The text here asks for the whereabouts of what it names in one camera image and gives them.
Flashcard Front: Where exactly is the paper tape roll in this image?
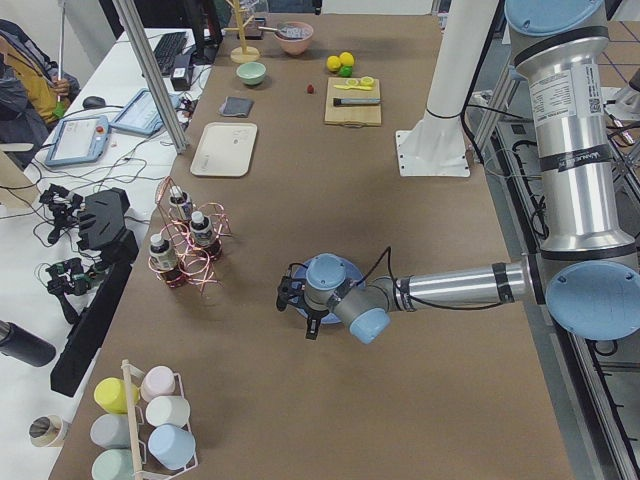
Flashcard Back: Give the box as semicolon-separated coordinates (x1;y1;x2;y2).
28;415;70;448

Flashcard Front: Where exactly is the wooden cutting board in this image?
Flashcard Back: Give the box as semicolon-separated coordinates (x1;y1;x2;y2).
324;77;382;127

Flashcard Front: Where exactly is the grey folded cloth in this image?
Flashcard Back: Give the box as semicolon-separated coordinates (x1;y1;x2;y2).
219;96;254;118

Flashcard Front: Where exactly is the blue plate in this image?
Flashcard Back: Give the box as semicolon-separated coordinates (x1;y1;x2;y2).
291;253;363;325

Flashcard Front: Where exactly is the green bowl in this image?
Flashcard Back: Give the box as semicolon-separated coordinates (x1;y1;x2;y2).
236;61;267;87

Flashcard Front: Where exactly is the person in jacket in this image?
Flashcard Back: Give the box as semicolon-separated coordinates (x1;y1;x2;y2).
1;20;80;168

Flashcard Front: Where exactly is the teach pendant near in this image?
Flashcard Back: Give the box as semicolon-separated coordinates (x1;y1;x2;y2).
45;115;110;167

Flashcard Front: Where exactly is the metal ice scoop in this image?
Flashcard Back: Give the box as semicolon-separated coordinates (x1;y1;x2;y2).
258;23;306;40

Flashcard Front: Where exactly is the green lime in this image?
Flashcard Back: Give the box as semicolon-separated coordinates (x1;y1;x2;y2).
338;65;353;78

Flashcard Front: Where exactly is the white cup rack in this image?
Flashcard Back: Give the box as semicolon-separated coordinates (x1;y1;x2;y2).
121;359;200;480

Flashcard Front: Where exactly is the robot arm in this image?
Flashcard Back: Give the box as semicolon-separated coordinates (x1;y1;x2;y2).
276;1;639;344

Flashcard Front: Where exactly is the mint cup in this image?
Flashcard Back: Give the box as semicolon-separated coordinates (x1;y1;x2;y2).
91;449;134;480

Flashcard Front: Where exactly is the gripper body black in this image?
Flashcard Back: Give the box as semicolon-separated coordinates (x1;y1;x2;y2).
277;275;320;319

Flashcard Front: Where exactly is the yellow lemon upper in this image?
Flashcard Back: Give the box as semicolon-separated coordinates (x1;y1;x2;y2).
338;51;355;67

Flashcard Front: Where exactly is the grey cup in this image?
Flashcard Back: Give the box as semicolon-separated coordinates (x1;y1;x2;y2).
90;414;130;449

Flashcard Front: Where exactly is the yellow plastic knife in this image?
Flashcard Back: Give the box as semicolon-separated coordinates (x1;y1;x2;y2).
333;84;373;92

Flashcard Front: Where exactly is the drink bottle one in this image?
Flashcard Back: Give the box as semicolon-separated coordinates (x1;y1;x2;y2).
169;185;193;222

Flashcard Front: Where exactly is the blue cup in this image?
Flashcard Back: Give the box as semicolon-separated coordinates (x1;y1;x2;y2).
147;424;196;470

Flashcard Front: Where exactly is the aluminium frame post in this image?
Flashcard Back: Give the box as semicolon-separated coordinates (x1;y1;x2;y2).
113;0;188;154

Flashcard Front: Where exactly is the yellow lemon lower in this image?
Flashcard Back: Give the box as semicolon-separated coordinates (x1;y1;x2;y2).
326;55;342;72

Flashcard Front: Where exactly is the teach pendant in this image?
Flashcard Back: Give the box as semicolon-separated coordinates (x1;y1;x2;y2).
110;89;164;136
45;115;110;167

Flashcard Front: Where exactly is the cream rabbit tray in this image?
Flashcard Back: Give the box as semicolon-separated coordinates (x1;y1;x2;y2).
190;122;258;178

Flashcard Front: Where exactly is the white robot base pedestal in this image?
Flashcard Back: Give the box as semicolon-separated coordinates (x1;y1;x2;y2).
396;0;499;177

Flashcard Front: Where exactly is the copper wire bottle rack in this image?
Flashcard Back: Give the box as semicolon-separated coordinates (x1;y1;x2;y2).
147;177;232;291

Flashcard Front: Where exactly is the wooden cup tree stand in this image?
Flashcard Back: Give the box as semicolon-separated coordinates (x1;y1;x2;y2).
223;0;260;64

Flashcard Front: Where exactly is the computer mouse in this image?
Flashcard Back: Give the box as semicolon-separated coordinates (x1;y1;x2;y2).
82;95;107;110

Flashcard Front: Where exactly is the teach pendant far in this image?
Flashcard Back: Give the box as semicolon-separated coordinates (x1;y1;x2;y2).
110;89;164;136

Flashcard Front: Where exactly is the white cup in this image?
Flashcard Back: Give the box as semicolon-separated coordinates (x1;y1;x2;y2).
145;396;191;428

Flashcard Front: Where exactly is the steel muddler black tip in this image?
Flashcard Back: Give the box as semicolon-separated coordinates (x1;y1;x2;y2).
332;97;381;107

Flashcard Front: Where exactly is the yellow lemon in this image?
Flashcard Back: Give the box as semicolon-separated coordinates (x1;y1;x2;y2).
326;55;342;72
338;51;355;67

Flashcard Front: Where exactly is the pink cup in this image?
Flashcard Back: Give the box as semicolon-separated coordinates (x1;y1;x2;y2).
140;365;176;402

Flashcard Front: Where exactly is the black keyboard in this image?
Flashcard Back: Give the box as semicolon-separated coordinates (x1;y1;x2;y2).
153;31;187;76

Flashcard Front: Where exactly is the pink bowl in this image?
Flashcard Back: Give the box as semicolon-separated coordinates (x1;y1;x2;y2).
275;21;314;56

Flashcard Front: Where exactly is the drink bottle two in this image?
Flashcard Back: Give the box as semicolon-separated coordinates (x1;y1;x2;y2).
189;210;222;261

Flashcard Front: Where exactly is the black thermos bottle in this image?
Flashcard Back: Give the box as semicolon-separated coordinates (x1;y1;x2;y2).
1;321;56;367

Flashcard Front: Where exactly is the lemon half lower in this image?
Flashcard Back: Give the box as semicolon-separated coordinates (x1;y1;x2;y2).
360;76;375;87

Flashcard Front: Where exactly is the yellow cup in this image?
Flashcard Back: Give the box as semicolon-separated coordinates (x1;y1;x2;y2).
93;377;127;414

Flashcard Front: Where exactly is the drink bottle three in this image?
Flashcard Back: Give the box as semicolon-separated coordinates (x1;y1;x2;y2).
149;233;184;288

